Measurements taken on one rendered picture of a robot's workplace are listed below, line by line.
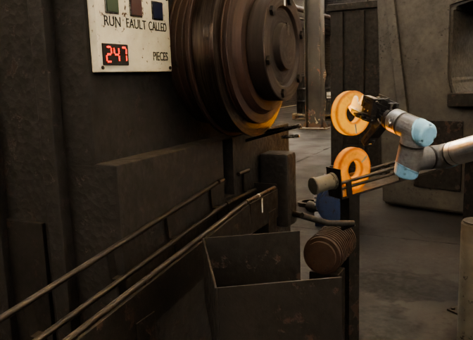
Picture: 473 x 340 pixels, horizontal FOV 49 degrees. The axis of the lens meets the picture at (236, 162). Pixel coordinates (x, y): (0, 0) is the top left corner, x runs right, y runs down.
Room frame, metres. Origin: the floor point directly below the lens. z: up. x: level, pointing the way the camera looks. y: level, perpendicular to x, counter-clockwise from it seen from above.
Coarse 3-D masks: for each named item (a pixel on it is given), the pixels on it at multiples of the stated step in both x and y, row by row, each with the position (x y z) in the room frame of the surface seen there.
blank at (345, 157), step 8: (344, 152) 1.78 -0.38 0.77; (352, 152) 1.79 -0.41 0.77; (360, 152) 1.81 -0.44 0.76; (336, 160) 1.78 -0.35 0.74; (344, 160) 1.77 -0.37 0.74; (352, 160) 1.79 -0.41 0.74; (360, 160) 1.81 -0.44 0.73; (368, 160) 1.83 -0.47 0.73; (344, 168) 1.77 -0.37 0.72; (360, 168) 1.82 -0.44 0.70; (368, 168) 1.83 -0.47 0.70; (344, 176) 1.77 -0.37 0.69; (352, 176) 1.83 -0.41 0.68; (344, 184) 1.77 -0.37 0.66
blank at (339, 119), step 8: (344, 96) 1.78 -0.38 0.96; (352, 96) 1.80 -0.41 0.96; (360, 96) 1.82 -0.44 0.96; (336, 104) 1.78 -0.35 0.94; (344, 104) 1.78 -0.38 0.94; (336, 112) 1.77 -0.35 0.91; (344, 112) 1.78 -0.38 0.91; (336, 120) 1.77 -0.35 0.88; (344, 120) 1.78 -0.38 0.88; (352, 120) 1.84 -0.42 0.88; (360, 120) 1.81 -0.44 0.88; (336, 128) 1.79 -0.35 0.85; (344, 128) 1.78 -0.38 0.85; (352, 128) 1.80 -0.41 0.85; (360, 128) 1.81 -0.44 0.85
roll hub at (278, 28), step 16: (256, 0) 1.33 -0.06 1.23; (272, 0) 1.31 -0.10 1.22; (256, 16) 1.29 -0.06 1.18; (272, 16) 1.31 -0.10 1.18; (288, 16) 1.43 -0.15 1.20; (256, 32) 1.27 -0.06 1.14; (272, 32) 1.33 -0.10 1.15; (288, 32) 1.38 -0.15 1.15; (256, 48) 1.27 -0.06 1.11; (272, 48) 1.33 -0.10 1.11; (288, 48) 1.38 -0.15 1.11; (256, 64) 1.28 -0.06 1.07; (272, 64) 1.33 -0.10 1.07; (288, 64) 1.38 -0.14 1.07; (256, 80) 1.30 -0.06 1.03; (272, 80) 1.30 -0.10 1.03; (288, 80) 1.42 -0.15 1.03; (272, 96) 1.34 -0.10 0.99; (288, 96) 1.39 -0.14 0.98
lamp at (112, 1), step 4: (108, 0) 1.10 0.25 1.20; (112, 0) 1.11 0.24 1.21; (116, 0) 1.12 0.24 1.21; (108, 4) 1.10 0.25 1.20; (112, 4) 1.11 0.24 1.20; (116, 4) 1.12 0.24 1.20; (108, 8) 1.09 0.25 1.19; (112, 8) 1.10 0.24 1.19; (116, 8) 1.12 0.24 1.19; (116, 12) 1.12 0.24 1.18
